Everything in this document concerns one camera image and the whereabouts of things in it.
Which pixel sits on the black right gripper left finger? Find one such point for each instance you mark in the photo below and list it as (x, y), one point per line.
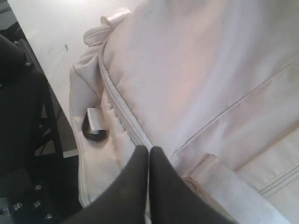
(124, 201)

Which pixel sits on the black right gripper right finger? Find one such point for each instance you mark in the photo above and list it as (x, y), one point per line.
(171, 200)

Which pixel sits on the beige fabric duffel bag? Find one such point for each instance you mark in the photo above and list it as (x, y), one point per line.
(214, 83)

